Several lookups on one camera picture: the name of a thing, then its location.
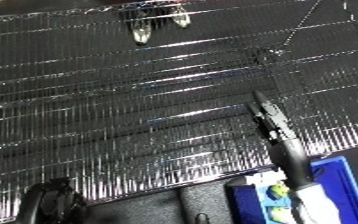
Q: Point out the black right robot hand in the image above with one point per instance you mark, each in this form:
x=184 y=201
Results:
x=279 y=133

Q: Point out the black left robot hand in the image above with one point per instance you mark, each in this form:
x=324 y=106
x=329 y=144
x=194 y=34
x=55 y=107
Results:
x=54 y=203

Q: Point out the pale right robot arm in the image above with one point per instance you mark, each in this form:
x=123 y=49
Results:
x=317 y=206

